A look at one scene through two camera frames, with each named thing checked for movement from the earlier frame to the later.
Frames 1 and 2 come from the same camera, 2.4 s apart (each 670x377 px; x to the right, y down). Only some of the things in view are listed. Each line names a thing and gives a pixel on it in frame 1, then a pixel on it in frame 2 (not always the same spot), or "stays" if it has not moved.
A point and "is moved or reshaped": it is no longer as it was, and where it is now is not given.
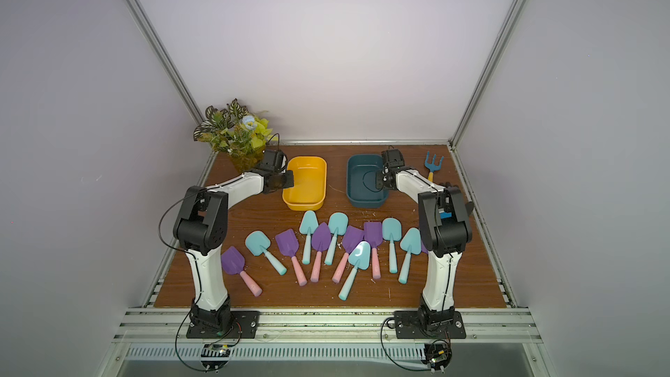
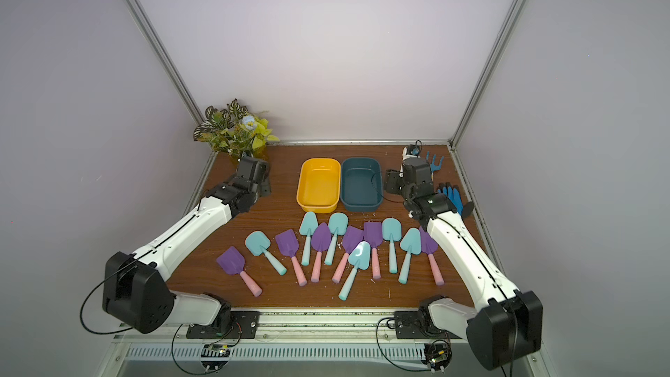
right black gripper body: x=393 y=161 -> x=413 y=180
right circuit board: x=438 y=356 stays
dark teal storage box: x=361 y=188 is moved or reshaped
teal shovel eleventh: x=411 y=241 stays
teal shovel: x=257 y=243 stays
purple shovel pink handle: x=233 y=263 stays
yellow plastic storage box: x=309 y=190 is moved or reshaped
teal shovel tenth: x=392 y=232 stays
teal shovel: x=359 y=257 stays
